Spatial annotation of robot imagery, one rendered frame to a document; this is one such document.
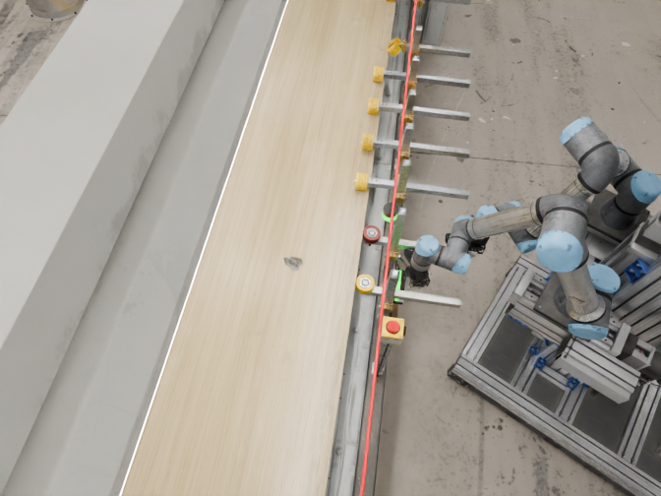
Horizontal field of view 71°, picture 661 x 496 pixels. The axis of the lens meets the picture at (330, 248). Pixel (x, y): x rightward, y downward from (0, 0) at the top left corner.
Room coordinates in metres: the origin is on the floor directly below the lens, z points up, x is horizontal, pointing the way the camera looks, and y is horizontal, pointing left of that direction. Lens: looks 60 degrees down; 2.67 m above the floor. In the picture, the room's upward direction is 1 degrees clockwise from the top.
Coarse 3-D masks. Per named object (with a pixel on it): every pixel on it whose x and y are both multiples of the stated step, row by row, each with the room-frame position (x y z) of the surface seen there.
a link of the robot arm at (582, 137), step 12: (576, 120) 1.18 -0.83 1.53; (588, 120) 1.17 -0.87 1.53; (564, 132) 1.16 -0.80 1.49; (576, 132) 1.13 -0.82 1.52; (588, 132) 1.12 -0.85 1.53; (600, 132) 1.12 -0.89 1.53; (564, 144) 1.14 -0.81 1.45; (576, 144) 1.10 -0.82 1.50; (588, 144) 1.08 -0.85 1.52; (600, 144) 1.07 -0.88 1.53; (576, 156) 1.07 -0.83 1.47; (624, 156) 1.23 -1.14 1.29; (624, 168) 1.19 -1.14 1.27; (636, 168) 1.20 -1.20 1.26; (612, 180) 1.19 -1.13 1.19
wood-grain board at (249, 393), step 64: (320, 0) 2.81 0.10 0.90; (384, 0) 2.83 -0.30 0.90; (320, 64) 2.21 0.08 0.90; (384, 64) 2.22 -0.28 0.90; (256, 128) 1.71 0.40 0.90; (320, 128) 1.72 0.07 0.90; (256, 192) 1.30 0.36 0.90; (320, 192) 1.31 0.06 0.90; (256, 256) 0.96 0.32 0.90; (320, 256) 0.97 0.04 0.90; (192, 320) 0.66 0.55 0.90; (256, 320) 0.67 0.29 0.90; (320, 320) 0.67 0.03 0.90; (192, 384) 0.41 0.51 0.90; (256, 384) 0.41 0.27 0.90; (320, 384) 0.42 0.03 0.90; (192, 448) 0.18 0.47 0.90; (256, 448) 0.19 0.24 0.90; (320, 448) 0.19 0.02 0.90
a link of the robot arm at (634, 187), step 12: (624, 180) 1.16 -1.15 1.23; (636, 180) 1.13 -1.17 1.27; (648, 180) 1.13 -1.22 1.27; (660, 180) 1.14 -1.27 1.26; (624, 192) 1.12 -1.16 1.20; (636, 192) 1.09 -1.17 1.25; (648, 192) 1.08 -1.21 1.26; (660, 192) 1.09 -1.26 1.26; (624, 204) 1.09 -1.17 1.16; (636, 204) 1.07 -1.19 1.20; (648, 204) 1.07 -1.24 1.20
